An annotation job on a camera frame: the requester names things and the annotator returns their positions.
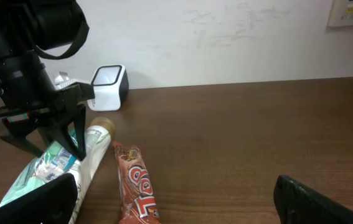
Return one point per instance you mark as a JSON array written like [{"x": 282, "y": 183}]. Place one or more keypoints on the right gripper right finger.
[{"x": 296, "y": 203}]

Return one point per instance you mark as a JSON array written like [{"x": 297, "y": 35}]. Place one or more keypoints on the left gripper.
[{"x": 59, "y": 118}]

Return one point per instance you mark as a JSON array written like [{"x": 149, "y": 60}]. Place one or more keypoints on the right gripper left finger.
[{"x": 51, "y": 203}]

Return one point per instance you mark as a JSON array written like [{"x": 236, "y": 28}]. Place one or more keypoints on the teal snack packet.
[{"x": 54, "y": 162}]

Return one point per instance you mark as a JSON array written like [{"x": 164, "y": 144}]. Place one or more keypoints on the white tube with brown cap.
[{"x": 98, "y": 137}]

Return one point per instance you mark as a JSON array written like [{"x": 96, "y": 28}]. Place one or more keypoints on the orange-brown chocolate bar wrapper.
[{"x": 138, "y": 204}]

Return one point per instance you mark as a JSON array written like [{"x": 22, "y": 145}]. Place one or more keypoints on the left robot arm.
[{"x": 28, "y": 30}]

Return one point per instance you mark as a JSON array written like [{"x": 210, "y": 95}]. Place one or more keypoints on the white barcode scanner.
[{"x": 111, "y": 87}]

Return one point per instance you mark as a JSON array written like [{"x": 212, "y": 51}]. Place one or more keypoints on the wall control panel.
[{"x": 341, "y": 14}]

